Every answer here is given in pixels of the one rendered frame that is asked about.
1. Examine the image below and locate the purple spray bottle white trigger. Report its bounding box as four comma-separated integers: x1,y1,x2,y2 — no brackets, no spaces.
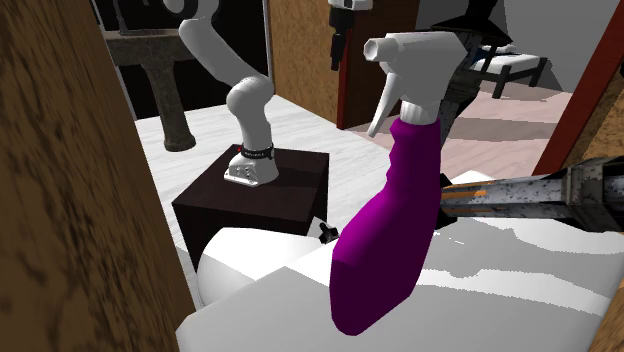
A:
328,30,467,337

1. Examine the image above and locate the dark robot stand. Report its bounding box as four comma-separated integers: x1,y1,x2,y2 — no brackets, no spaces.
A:
171,144,331,272

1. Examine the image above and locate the small black knob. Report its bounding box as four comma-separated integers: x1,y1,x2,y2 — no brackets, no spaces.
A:
318,221,340,243

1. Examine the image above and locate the grey speckled metal bar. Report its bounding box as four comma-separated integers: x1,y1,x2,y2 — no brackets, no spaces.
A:
438,155,624,233

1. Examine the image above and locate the grey speckled post black cap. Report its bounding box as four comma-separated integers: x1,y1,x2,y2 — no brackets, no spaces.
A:
430,13,514,147

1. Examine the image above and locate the black frame bed white mattress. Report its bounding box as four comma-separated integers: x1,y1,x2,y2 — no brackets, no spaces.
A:
471,42,549,100

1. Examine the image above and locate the dark grey pedestal sink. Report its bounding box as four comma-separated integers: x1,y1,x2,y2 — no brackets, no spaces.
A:
103,29,198,153

